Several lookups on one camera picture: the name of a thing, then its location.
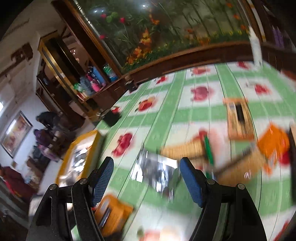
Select large orange cracker packet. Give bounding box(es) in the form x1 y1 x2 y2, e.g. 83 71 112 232
94 194 133 237

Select large silver foil packet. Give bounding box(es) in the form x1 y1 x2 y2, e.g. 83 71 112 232
130 148 180 201

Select small orange snack packet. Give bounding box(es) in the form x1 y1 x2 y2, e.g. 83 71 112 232
257 123 290 160

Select yellow rimmed white tray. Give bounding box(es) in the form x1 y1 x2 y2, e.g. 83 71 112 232
56 130 104 187

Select black round device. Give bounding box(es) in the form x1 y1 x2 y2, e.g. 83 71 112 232
102 109 121 127

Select tan barcode cracker packet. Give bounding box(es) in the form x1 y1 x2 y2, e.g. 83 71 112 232
223 98 255 141

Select green floral tablecloth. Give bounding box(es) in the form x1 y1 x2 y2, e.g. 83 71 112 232
97 62 295 240

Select person in red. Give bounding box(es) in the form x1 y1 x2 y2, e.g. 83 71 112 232
1 166 36 203

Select small black box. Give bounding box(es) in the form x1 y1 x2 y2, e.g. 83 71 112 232
125 79 138 93

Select dark wooden shelf unit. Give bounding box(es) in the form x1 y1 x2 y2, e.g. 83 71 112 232
37 31 126 124

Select open glasses case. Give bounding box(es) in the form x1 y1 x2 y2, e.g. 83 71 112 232
288 123 295 192

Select white spray bottle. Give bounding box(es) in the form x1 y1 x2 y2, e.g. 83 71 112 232
249 26 262 68

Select purple bottles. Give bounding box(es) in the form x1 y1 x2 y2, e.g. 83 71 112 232
272 26 285 49

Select framed wall painting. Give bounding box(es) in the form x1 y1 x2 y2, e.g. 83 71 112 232
1 110 33 158

